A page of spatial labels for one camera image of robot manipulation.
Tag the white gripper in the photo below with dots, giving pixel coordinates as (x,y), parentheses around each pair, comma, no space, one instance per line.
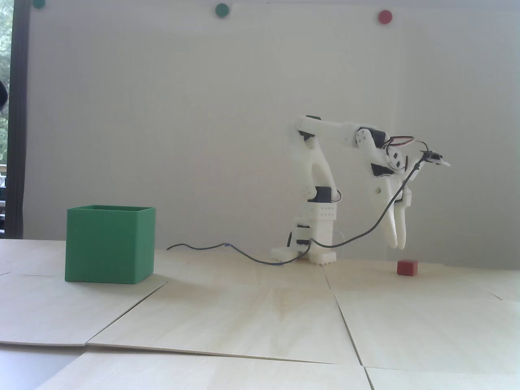
(383,191)

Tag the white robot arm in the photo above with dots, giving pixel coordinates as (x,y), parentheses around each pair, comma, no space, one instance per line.
(329,128)

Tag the red block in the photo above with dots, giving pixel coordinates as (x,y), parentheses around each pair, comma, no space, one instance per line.
(407,268)

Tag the green box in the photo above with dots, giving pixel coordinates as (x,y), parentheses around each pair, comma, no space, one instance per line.
(105,248)

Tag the red round magnet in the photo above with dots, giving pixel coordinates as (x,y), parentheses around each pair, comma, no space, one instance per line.
(384,17)

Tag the white magnetic board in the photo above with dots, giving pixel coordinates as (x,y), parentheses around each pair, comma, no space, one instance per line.
(162,122)

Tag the green round magnet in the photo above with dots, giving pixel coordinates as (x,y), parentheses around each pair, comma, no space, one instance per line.
(222,10)
(39,3)

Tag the small wrist camera board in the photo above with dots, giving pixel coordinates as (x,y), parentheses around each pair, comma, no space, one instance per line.
(436,158)

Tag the dark window frame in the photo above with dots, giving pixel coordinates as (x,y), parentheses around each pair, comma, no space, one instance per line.
(19,122)

